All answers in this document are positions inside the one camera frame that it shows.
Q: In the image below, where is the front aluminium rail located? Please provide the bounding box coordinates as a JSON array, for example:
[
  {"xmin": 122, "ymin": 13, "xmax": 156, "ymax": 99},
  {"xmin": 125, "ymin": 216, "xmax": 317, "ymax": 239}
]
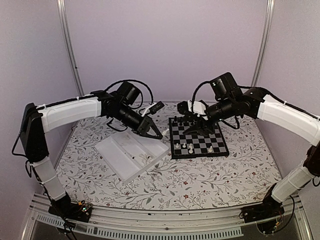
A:
[{"xmin": 21, "ymin": 194, "xmax": 315, "ymax": 240}]

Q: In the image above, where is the right aluminium frame post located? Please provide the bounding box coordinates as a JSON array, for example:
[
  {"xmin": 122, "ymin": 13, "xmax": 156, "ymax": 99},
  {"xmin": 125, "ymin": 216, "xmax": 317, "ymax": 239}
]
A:
[{"xmin": 251, "ymin": 0, "xmax": 275, "ymax": 87}]

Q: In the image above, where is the aluminium frame post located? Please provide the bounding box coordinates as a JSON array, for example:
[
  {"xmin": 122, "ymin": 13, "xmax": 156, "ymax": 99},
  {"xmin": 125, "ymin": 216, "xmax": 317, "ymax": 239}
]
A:
[
  {"xmin": 251, "ymin": 0, "xmax": 275, "ymax": 87},
  {"xmin": 56, "ymin": 0, "xmax": 85, "ymax": 96}
]

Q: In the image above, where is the left aluminium frame post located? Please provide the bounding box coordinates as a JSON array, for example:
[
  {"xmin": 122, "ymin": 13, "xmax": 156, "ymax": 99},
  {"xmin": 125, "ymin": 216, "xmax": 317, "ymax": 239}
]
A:
[{"xmin": 56, "ymin": 0, "xmax": 85, "ymax": 96}]

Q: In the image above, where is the black chess pieces back row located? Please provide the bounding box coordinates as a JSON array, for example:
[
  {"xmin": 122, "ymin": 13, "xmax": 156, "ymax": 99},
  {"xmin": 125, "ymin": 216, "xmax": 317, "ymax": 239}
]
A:
[{"xmin": 171, "ymin": 115, "xmax": 197, "ymax": 123}]

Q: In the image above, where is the black and silver chessboard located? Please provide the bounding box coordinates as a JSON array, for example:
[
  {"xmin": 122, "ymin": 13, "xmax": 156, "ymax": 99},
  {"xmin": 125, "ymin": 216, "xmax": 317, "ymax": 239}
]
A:
[{"xmin": 168, "ymin": 117, "xmax": 230, "ymax": 159}]

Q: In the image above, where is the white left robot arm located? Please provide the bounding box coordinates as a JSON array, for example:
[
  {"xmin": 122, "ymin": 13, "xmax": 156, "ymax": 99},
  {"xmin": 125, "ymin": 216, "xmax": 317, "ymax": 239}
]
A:
[{"xmin": 11, "ymin": 79, "xmax": 164, "ymax": 217}]

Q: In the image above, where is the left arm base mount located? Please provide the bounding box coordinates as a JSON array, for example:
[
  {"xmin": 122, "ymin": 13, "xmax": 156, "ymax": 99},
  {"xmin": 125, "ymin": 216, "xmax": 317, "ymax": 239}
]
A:
[{"xmin": 48, "ymin": 195, "xmax": 93, "ymax": 223}]

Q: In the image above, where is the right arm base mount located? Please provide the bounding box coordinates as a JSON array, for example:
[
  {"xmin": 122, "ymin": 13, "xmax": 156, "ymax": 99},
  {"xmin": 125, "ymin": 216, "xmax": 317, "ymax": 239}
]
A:
[{"xmin": 238, "ymin": 197, "xmax": 285, "ymax": 235}]

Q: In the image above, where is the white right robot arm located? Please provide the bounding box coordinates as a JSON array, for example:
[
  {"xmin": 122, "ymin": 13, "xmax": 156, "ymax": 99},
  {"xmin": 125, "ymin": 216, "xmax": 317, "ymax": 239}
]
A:
[{"xmin": 182, "ymin": 71, "xmax": 320, "ymax": 208}]

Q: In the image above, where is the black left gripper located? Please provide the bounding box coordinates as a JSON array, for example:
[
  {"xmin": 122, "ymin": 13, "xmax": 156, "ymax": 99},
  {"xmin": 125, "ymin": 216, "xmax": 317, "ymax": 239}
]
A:
[{"xmin": 111, "ymin": 103, "xmax": 164, "ymax": 140}]

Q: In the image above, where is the black chess pawns row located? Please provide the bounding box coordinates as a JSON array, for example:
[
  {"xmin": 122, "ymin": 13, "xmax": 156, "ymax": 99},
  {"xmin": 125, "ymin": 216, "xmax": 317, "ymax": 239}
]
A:
[{"xmin": 174, "ymin": 119, "xmax": 198, "ymax": 128}]

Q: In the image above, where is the white plastic tray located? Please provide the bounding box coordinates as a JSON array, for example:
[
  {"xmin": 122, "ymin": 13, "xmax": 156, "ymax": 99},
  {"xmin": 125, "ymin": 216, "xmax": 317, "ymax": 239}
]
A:
[{"xmin": 94, "ymin": 130, "xmax": 169, "ymax": 185}]

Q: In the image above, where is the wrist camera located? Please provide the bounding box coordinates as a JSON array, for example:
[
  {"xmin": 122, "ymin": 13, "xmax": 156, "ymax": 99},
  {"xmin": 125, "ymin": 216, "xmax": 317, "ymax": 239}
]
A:
[
  {"xmin": 177, "ymin": 100, "xmax": 207, "ymax": 118},
  {"xmin": 139, "ymin": 101, "xmax": 165, "ymax": 117}
]

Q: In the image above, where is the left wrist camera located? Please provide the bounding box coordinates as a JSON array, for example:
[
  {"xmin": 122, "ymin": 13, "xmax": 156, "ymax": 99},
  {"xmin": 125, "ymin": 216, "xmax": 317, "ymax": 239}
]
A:
[{"xmin": 139, "ymin": 101, "xmax": 165, "ymax": 117}]

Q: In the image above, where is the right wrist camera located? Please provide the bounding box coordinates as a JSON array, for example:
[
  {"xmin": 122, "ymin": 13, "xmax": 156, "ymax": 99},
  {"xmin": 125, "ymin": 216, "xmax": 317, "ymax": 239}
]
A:
[{"xmin": 177, "ymin": 100, "xmax": 207, "ymax": 118}]

